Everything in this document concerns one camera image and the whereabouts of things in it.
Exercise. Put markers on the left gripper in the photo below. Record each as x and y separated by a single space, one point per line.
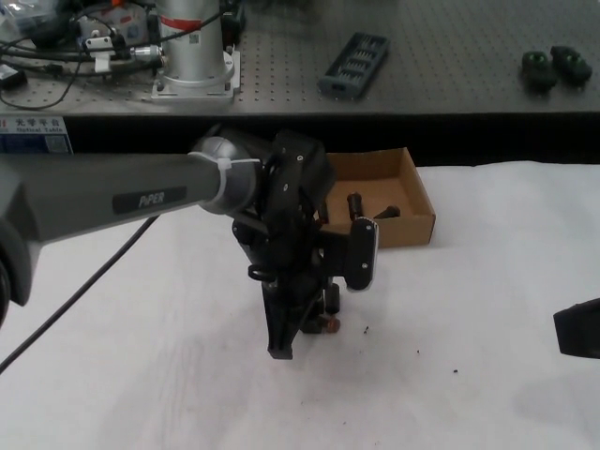
290 253

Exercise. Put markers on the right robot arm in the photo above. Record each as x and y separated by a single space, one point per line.
579 330

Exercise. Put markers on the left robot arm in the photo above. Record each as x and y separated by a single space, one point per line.
94 187

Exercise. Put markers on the brown cardboard box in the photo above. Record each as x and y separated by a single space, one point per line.
403 211

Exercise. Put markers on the small black box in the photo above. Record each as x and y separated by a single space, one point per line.
11 76

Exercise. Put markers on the copper-tipped bolt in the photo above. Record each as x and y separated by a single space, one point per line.
328 325

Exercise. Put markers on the black cylindrical sleeve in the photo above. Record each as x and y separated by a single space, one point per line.
333 300

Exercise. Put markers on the black bolt with sleeve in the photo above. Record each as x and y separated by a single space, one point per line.
355 205

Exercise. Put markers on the white zip tie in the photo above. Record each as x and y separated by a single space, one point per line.
224 175

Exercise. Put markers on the grey screwdriver bit case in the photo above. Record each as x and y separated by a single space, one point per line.
356 65

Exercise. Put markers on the silver-white machine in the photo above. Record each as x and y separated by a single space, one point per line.
194 51

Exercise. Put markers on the metal bench with holes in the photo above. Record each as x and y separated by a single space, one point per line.
422 70

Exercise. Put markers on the blue and white label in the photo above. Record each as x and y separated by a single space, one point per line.
33 133

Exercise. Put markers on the white plastic bracket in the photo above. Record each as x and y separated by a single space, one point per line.
100 51

